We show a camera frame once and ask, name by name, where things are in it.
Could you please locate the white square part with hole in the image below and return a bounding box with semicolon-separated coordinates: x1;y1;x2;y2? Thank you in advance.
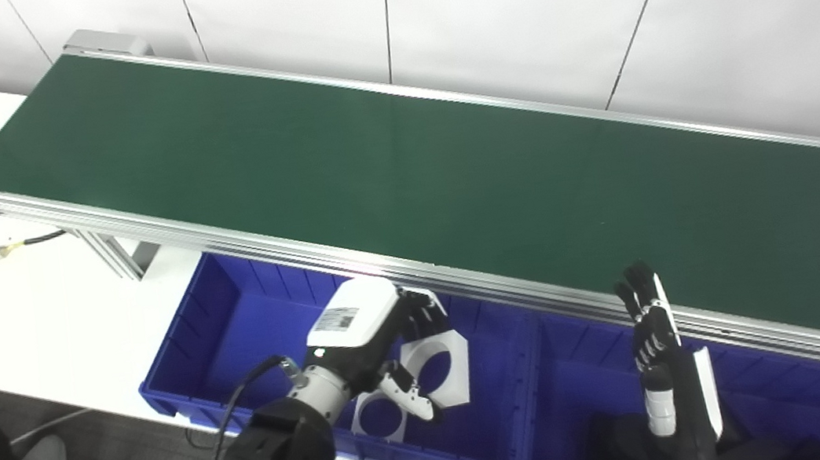
346;385;416;451
394;326;477;414

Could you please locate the green conveyor belt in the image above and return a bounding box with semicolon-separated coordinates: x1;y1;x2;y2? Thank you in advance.
0;0;820;460

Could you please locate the aluminium conveyor leg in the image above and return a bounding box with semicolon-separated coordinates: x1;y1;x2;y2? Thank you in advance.
65;219;166;290

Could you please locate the blue bin with white parts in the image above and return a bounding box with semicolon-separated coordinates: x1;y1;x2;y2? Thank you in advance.
123;211;557;460

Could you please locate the blue bin with black parts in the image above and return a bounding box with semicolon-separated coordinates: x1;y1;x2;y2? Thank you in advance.
497;275;820;460

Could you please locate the grey conveyor motor housing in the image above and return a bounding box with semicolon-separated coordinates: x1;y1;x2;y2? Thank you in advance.
61;20;155;68

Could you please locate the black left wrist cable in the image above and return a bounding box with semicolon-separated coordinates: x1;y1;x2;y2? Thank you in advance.
194;351;316;460

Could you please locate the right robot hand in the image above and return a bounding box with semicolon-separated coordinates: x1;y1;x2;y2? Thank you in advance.
611;253;729;460

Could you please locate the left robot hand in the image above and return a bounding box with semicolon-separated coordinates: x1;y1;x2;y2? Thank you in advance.
296;266;467;439

